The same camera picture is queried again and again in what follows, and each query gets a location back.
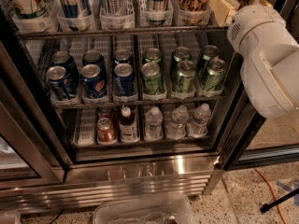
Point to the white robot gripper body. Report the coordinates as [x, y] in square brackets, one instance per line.
[242, 32]

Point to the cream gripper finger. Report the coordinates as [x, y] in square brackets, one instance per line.
[234, 8]
[264, 3]

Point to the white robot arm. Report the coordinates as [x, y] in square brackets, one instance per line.
[271, 85]

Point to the green can back right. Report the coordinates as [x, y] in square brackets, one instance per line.
[208, 53]

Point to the green can back middle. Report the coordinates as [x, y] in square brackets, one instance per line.
[179, 54]

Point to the blue Red Bull can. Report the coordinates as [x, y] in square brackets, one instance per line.
[156, 11]

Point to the green can front right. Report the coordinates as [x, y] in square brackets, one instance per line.
[214, 75]

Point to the green can front middle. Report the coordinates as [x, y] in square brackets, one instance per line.
[183, 77]

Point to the green can back left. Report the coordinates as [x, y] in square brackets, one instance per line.
[152, 55]

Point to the green can front left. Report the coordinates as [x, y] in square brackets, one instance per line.
[152, 78]

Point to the blue Pepsi can back right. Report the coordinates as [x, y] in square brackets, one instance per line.
[122, 56]

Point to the blue pepsi can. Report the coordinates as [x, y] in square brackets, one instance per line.
[64, 59]
[122, 56]
[93, 57]
[124, 80]
[61, 83]
[94, 81]

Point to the blue Pepsi can front right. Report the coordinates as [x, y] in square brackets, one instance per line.
[124, 80]

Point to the blue Pepsi can back middle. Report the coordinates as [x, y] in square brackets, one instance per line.
[93, 57]

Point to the stainless steel fridge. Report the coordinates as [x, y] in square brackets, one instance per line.
[55, 161]

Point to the blue Pepsi can front middle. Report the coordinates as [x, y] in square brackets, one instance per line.
[94, 81]

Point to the red soda can back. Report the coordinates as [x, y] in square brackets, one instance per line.
[105, 112]

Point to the red soda can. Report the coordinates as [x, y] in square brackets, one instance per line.
[105, 131]
[105, 112]

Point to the blue Pepsi can back left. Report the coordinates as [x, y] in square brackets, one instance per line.
[64, 59]

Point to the red soda can front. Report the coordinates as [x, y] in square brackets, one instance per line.
[105, 131]

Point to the blue Pepsi can front left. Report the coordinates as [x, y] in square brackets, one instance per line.
[61, 83]

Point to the white green drink can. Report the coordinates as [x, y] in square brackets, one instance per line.
[29, 9]

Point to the white tray top right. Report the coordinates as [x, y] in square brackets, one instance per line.
[220, 11]

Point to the clear water bottle right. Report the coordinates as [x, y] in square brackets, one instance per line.
[197, 125]

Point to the clear water bottle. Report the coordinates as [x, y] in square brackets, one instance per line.
[197, 125]
[153, 124]
[176, 123]

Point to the clear water bottle middle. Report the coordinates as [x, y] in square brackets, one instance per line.
[176, 123]

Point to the clear water bottle left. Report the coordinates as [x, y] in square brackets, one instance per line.
[153, 124]

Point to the brown drink bottle white cap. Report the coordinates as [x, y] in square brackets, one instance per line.
[128, 126]

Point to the black stand leg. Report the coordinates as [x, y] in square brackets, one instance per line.
[267, 206]

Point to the clear plastic bin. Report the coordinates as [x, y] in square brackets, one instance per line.
[152, 209]

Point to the small clear container corner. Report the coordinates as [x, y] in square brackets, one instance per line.
[10, 218]

